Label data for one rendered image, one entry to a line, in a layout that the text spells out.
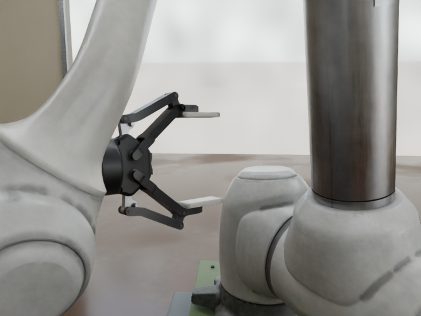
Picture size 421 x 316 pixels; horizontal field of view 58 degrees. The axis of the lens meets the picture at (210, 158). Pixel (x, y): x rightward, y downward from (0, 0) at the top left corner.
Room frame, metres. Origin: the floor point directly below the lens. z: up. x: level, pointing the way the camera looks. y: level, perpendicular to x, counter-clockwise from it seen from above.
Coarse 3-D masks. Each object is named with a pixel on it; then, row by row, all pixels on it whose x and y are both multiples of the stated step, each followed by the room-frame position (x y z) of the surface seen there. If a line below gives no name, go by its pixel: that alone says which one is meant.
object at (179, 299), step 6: (174, 294) 0.87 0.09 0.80; (180, 294) 0.86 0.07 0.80; (186, 294) 0.86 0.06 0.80; (174, 300) 0.83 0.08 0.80; (180, 300) 0.83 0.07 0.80; (186, 300) 0.83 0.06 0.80; (174, 306) 0.81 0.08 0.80; (180, 306) 0.81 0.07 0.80; (186, 306) 0.81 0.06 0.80; (168, 312) 0.79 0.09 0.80; (174, 312) 0.78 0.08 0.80; (180, 312) 0.78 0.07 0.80; (186, 312) 0.78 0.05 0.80
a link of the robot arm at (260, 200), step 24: (264, 168) 0.67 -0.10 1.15; (288, 168) 0.65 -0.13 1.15; (240, 192) 0.61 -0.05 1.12; (264, 192) 0.59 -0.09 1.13; (288, 192) 0.59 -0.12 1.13; (240, 216) 0.60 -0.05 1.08; (264, 216) 0.57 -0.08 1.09; (288, 216) 0.56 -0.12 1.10; (240, 240) 0.59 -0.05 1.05; (264, 240) 0.55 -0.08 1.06; (240, 264) 0.59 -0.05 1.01; (264, 264) 0.54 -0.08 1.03; (240, 288) 0.60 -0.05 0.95; (264, 288) 0.56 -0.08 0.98
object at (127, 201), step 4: (124, 196) 0.50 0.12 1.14; (128, 196) 0.51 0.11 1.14; (124, 200) 0.50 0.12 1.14; (128, 200) 0.51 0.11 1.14; (132, 200) 0.51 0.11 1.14; (124, 204) 0.50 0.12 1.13; (128, 204) 0.50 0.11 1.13; (132, 204) 0.51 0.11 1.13; (136, 204) 0.50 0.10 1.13; (124, 208) 0.50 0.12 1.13
